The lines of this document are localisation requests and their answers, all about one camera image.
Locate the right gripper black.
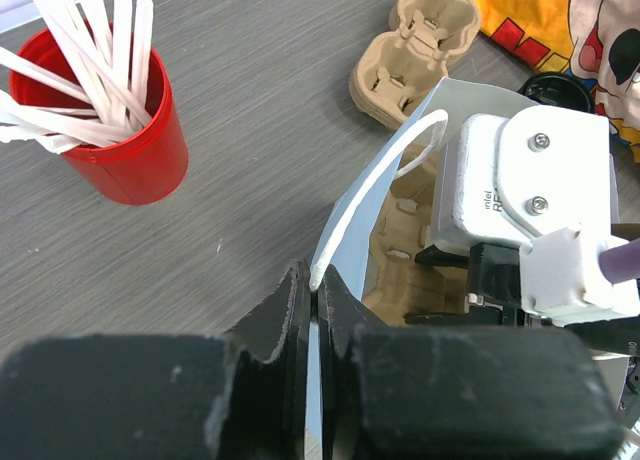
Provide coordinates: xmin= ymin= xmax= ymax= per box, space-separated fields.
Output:
xmin=402 ymin=239 xmax=640 ymax=361

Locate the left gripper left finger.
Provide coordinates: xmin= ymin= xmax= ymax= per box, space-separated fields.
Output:
xmin=1 ymin=261 xmax=311 ymax=459

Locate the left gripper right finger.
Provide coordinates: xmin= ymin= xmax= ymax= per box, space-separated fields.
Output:
xmin=319 ymin=268 xmax=624 ymax=459

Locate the light blue paper bag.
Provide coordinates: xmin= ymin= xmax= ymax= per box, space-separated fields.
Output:
xmin=310 ymin=79 xmax=639 ymax=448

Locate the red plastic cup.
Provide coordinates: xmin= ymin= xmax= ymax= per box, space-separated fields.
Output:
xmin=9 ymin=29 xmax=189 ymax=205

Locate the brown pulp cup carrier stack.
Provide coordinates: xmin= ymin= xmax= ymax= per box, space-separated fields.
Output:
xmin=349 ymin=0 xmax=481 ymax=130

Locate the orange cartoon pillow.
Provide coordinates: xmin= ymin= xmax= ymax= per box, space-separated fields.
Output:
xmin=473 ymin=0 xmax=639 ymax=154

